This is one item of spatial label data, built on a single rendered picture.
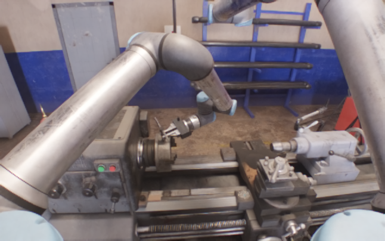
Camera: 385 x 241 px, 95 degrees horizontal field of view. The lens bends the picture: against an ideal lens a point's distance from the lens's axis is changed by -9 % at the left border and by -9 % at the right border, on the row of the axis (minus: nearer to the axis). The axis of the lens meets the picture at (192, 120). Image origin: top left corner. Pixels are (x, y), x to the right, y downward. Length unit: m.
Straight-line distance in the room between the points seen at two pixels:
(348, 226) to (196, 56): 0.51
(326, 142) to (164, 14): 3.38
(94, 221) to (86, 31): 3.56
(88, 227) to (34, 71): 4.11
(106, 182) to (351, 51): 1.11
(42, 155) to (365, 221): 0.55
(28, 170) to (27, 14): 4.50
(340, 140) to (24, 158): 1.64
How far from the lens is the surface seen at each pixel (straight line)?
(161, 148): 1.19
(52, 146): 0.47
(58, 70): 4.80
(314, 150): 1.54
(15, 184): 0.46
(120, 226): 1.34
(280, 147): 1.44
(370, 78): 0.47
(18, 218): 0.37
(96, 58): 4.35
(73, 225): 1.44
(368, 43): 0.49
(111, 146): 1.04
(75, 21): 4.39
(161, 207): 1.33
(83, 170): 1.15
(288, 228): 1.31
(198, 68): 0.61
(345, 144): 1.68
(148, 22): 4.06
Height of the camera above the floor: 1.89
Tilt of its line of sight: 29 degrees down
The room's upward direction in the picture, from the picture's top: straight up
